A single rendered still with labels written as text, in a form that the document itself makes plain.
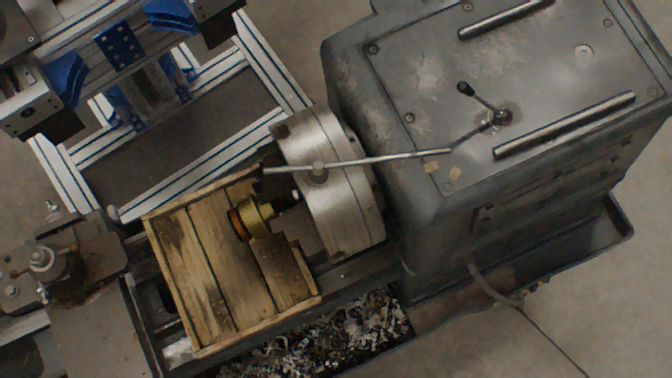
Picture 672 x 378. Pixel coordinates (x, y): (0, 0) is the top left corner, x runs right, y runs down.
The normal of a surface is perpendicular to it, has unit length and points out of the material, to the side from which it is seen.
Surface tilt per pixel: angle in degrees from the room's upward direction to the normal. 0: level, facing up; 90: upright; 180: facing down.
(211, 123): 0
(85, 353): 0
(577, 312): 0
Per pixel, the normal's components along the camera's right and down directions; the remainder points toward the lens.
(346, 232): 0.32, 0.56
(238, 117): -0.07, -0.32
